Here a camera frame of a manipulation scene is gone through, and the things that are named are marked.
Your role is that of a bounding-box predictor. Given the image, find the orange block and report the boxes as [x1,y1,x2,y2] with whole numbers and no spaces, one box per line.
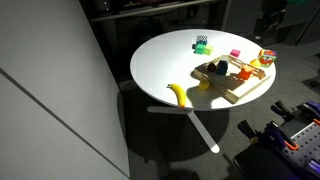
[237,65,254,81]

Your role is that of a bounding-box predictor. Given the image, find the colourful picture cube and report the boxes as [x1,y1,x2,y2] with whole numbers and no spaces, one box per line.
[258,49,278,69]

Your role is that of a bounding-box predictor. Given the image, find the mulberry pink block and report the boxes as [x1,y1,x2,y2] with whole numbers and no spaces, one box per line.
[229,48,242,58]

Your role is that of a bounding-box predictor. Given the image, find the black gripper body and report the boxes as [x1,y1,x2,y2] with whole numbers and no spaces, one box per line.
[264,8,287,36]

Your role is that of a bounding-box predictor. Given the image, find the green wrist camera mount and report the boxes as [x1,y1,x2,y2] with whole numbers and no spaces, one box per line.
[286,0,312,6]

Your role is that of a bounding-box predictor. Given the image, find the perforated metal breadboard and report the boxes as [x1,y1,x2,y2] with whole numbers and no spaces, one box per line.
[278,121,320,180]

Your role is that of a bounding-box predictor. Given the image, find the purple clamp with orange tip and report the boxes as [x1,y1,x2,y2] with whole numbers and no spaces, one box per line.
[237,119,299,152]
[270,99,320,126]

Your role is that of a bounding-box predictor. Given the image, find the lime green block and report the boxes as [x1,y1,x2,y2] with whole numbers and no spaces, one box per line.
[203,44,215,56]

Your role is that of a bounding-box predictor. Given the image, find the blue checkered block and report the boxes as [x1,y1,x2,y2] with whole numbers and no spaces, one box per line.
[195,35,208,46]

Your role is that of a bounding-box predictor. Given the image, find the white table base legs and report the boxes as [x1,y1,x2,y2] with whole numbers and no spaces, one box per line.
[146,105,221,154]

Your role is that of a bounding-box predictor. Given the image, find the small yellow round fruit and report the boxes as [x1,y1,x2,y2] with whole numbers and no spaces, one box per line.
[249,58,262,68]

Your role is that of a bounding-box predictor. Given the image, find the wooden tray with slotted sides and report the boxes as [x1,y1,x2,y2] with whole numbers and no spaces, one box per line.
[191,54,272,104]

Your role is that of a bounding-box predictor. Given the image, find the yellow banana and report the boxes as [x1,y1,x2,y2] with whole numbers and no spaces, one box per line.
[166,83,187,109]

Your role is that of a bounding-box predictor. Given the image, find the grey shelf rail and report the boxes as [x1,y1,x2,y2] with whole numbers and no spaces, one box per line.
[89,0,218,23]

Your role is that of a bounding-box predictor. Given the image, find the yellow lemon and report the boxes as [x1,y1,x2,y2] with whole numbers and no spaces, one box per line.
[198,79,211,91]

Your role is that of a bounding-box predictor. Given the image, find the black platform plate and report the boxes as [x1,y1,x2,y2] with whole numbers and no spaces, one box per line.
[233,141,303,180]

